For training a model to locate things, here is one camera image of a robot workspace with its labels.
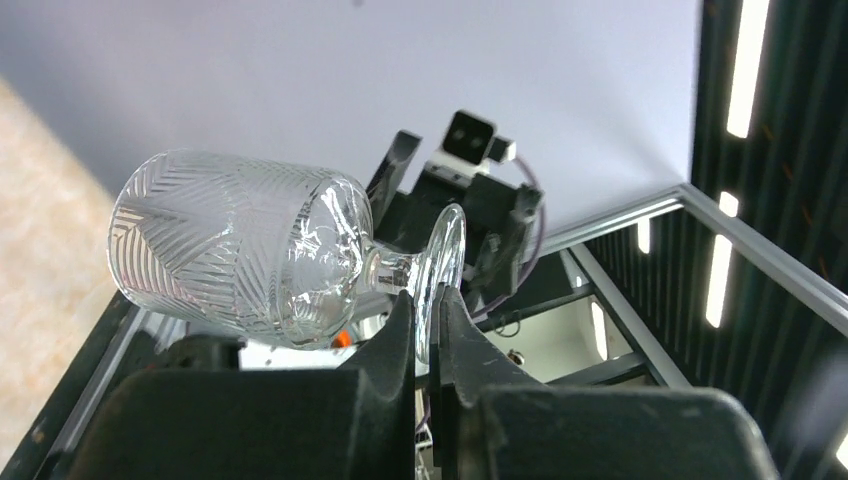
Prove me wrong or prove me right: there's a clear wine glass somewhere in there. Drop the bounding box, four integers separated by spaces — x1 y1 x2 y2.
107 149 466 362

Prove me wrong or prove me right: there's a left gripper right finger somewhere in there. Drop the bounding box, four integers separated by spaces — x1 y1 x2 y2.
430 285 778 479

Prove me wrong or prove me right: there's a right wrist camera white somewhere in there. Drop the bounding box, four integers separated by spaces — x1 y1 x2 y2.
422 110 517 188

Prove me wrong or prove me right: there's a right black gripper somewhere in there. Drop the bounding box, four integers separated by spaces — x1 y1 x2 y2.
364 129 546 313

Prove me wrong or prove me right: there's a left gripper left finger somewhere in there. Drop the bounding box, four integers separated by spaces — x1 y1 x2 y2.
68 293 415 479

